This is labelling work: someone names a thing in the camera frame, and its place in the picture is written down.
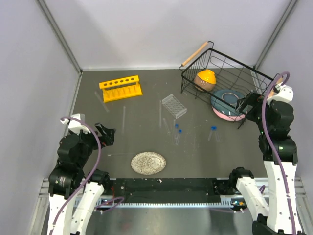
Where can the yellow brown bowl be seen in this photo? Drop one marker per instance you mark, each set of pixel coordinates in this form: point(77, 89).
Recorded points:
point(205, 80)

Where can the yellow test tube rack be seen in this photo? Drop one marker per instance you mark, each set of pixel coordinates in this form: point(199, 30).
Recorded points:
point(121, 88)

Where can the clear plastic tube rack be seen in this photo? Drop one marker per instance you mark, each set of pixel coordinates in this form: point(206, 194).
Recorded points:
point(174, 106)

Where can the blue plate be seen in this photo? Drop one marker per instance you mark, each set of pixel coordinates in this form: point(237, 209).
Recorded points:
point(225, 101)

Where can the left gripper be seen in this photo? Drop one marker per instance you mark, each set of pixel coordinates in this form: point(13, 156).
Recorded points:
point(107, 136)

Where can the pink plate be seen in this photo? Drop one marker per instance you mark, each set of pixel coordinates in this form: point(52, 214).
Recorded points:
point(228, 117)

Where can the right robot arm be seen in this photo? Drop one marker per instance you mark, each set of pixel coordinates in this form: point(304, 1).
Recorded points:
point(278, 215)

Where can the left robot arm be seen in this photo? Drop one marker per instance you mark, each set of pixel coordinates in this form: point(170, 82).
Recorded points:
point(72, 194)

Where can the speckled white plate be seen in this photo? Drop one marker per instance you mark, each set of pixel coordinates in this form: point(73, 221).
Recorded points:
point(148, 163)

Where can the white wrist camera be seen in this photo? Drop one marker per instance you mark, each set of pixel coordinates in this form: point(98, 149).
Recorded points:
point(74, 126)
point(280, 92)

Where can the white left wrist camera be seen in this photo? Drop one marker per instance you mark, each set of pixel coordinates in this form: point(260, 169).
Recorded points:
point(74, 126)

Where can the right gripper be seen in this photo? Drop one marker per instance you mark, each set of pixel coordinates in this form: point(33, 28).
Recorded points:
point(255, 99)

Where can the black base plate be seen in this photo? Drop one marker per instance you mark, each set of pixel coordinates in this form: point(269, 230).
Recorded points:
point(169, 190)

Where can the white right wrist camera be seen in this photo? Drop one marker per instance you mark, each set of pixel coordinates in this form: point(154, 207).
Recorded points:
point(280, 92)

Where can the black wire basket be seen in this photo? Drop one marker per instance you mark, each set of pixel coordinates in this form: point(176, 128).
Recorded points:
point(230, 74)

